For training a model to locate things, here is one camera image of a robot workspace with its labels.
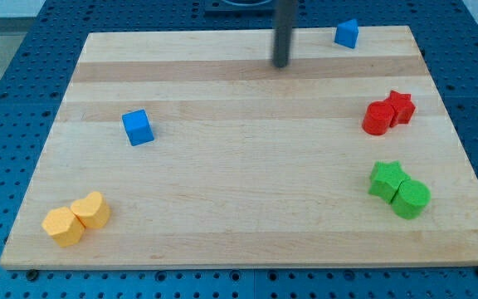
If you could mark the wooden board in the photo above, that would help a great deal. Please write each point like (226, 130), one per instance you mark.
(251, 166)

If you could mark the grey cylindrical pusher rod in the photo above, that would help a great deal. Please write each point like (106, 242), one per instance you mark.
(284, 21)

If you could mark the blue cube block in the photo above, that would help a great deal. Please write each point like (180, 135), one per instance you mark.
(137, 127)

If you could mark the green cylinder block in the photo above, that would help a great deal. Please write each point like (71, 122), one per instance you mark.
(411, 199)

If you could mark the red cylinder block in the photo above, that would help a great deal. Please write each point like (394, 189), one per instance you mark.
(377, 118)

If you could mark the red star block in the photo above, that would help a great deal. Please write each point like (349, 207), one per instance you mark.
(403, 108)

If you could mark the yellow hexagon block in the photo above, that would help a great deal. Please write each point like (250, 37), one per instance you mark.
(63, 227)

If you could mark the green star block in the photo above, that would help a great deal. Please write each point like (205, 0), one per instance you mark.
(385, 180)

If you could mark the yellow heart block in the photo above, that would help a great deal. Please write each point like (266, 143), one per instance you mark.
(92, 210)

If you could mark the blue triangular block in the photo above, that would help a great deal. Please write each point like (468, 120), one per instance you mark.
(347, 33)

